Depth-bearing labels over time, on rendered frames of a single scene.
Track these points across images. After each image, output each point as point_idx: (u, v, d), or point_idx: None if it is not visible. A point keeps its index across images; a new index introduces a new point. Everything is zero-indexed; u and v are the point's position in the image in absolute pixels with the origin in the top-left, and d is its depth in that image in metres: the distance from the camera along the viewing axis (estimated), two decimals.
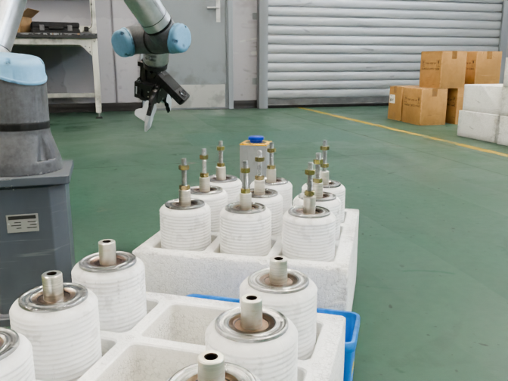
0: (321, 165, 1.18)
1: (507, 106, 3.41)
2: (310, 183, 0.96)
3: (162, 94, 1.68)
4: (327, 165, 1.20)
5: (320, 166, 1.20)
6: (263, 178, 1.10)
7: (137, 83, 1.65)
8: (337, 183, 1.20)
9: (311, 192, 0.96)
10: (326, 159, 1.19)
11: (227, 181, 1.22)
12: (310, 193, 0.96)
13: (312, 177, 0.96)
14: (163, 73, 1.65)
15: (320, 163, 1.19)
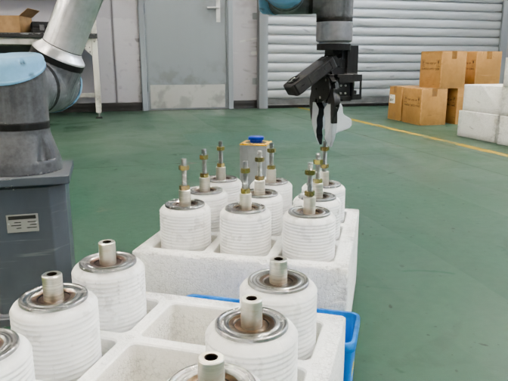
0: (328, 165, 1.19)
1: (507, 106, 3.41)
2: (310, 183, 0.96)
3: (319, 91, 1.15)
4: (320, 165, 1.20)
5: (323, 168, 1.18)
6: (263, 178, 1.10)
7: None
8: (337, 183, 1.20)
9: (311, 192, 0.96)
10: (323, 159, 1.19)
11: (227, 181, 1.22)
12: (310, 193, 0.96)
13: (312, 177, 0.96)
14: (323, 58, 1.13)
15: (326, 164, 1.19)
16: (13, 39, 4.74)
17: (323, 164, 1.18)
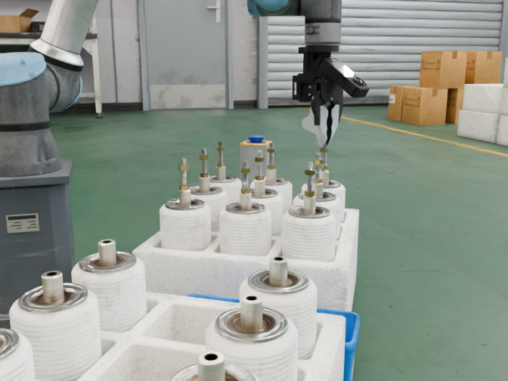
0: (327, 166, 1.19)
1: (507, 106, 3.41)
2: (310, 183, 0.96)
3: (331, 92, 1.14)
4: (322, 166, 1.20)
5: (321, 169, 1.19)
6: (263, 178, 1.10)
7: (295, 77, 1.16)
8: (337, 183, 1.20)
9: (311, 192, 0.96)
10: (323, 160, 1.19)
11: (227, 181, 1.22)
12: (310, 193, 0.96)
13: (312, 177, 0.96)
14: (332, 60, 1.14)
15: (324, 165, 1.18)
16: (13, 39, 4.74)
17: (321, 165, 1.19)
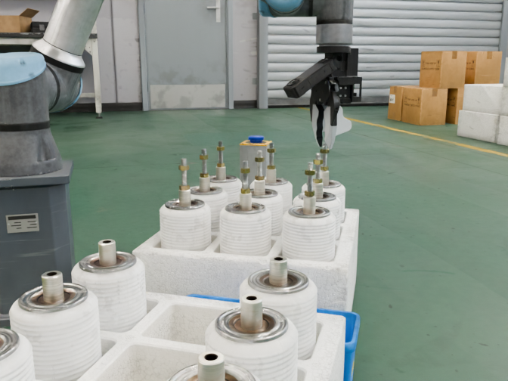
0: (320, 167, 1.19)
1: (507, 106, 3.41)
2: (310, 183, 0.96)
3: (319, 93, 1.15)
4: (327, 168, 1.19)
5: (323, 168, 1.20)
6: (263, 178, 1.10)
7: None
8: (337, 183, 1.20)
9: (311, 192, 0.96)
10: (326, 162, 1.19)
11: (227, 181, 1.22)
12: (310, 193, 0.96)
13: (312, 177, 0.96)
14: (323, 60, 1.13)
15: (321, 165, 1.20)
16: (13, 39, 4.74)
17: (324, 165, 1.20)
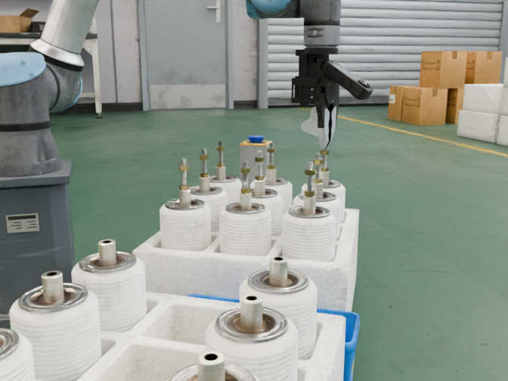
0: (320, 168, 1.20)
1: (507, 106, 3.41)
2: (310, 183, 0.96)
3: (332, 94, 1.15)
4: (326, 170, 1.19)
5: (323, 170, 1.20)
6: (263, 178, 1.10)
7: (295, 79, 1.15)
8: (337, 183, 1.20)
9: (311, 192, 0.96)
10: (325, 163, 1.19)
11: (227, 181, 1.22)
12: (310, 193, 0.96)
13: (312, 177, 0.96)
14: (332, 62, 1.14)
15: (322, 166, 1.20)
16: (13, 39, 4.74)
17: (325, 166, 1.20)
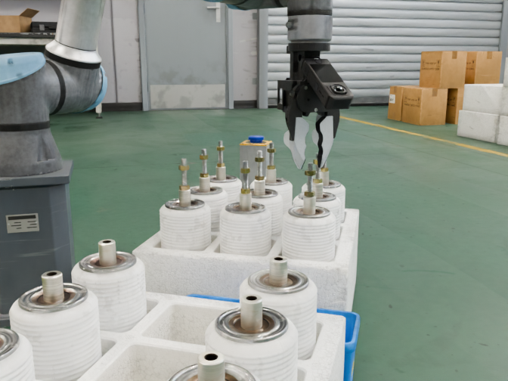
0: (320, 168, 1.20)
1: (507, 106, 3.41)
2: (312, 183, 0.97)
3: (315, 101, 0.92)
4: (326, 170, 1.19)
5: (324, 170, 1.20)
6: (263, 178, 1.10)
7: (280, 82, 0.96)
8: (337, 183, 1.20)
9: (312, 190, 0.97)
10: (325, 163, 1.19)
11: (227, 181, 1.22)
12: (314, 193, 0.97)
13: (310, 177, 0.97)
14: (318, 60, 0.91)
15: (322, 166, 1.20)
16: (13, 39, 4.74)
17: (325, 167, 1.20)
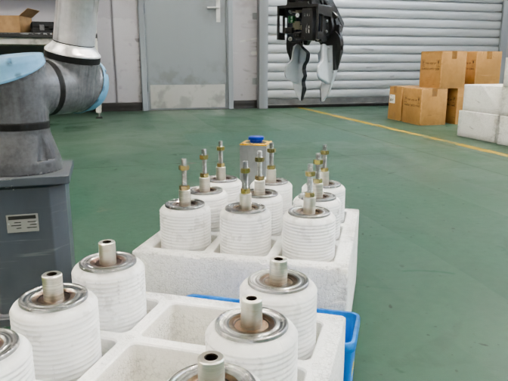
0: (320, 168, 1.20)
1: (507, 106, 3.41)
2: (311, 184, 0.97)
3: None
4: (326, 170, 1.19)
5: (324, 170, 1.20)
6: (263, 178, 1.10)
7: (320, 6, 0.83)
8: (337, 183, 1.20)
9: None
10: (325, 163, 1.19)
11: (227, 181, 1.22)
12: (312, 193, 0.98)
13: (308, 177, 0.97)
14: None
15: (322, 166, 1.20)
16: (13, 39, 4.74)
17: (325, 167, 1.20)
